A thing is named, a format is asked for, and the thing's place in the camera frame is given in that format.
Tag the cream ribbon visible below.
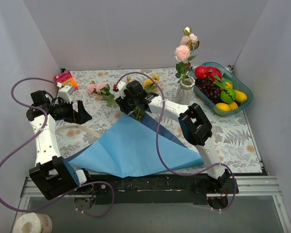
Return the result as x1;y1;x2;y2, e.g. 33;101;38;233
55;124;102;138

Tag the pink rose stem long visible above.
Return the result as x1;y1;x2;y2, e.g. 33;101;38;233
87;81;117;106

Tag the blue wrapping paper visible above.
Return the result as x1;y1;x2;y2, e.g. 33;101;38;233
68;114;204;178

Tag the small pink bud stem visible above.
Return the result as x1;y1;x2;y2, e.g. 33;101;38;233
129;106;145;122

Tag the yellow rose stem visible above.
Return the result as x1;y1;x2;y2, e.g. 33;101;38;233
143;73;160;93

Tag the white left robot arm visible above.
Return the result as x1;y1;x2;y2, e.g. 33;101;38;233
26;86;94;200

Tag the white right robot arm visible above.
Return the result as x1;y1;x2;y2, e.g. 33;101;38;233
113;81;231;193

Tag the white ribbed ceramic vase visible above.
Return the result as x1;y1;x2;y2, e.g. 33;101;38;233
174;77;194;105

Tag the floral patterned table mat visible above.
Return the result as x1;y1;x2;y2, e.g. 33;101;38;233
56;67;262;174

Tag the orange pink snack box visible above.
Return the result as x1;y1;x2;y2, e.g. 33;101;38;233
54;71;78;90

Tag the red apple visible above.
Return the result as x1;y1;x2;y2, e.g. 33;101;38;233
194;66;208;80

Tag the dark purple grape bunch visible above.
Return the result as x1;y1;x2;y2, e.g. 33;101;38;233
195;79;222;104

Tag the pink dragon fruit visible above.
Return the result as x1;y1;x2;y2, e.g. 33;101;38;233
206;67;222;83

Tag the yellow lemon front left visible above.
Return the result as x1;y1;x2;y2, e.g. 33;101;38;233
215;103;231;112

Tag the yellow lemon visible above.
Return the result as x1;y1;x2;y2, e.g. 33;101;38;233
224;82;233;89
215;103;231;112
228;101;238;111
235;90;247;102

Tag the yellow lemon back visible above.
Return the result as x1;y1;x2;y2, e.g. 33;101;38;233
224;82;233;89

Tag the yellow lemon front right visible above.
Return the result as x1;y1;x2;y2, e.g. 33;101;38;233
228;101;238;111

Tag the teal plastic fruit basket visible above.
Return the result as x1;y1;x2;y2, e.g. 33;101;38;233
187;62;254;117

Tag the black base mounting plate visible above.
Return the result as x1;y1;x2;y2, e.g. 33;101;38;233
73;174;239;208

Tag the white tape roll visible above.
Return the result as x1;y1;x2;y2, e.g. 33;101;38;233
12;213;52;233

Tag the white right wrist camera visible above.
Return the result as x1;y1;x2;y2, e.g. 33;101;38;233
113;81;126;99

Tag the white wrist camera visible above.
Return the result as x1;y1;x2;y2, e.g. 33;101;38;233
113;81;126;99
58;85;76;103

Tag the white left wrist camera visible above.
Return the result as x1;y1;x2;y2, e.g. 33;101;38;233
58;85;76;103

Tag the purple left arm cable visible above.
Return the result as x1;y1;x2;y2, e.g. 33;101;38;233
0;77;115;218

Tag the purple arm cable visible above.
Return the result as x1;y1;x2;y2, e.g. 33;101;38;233
0;77;115;218
113;71;238;214

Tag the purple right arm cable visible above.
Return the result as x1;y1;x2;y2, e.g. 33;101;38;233
113;71;238;214

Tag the aluminium rail frame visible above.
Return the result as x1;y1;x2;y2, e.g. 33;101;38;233
20;176;282;198

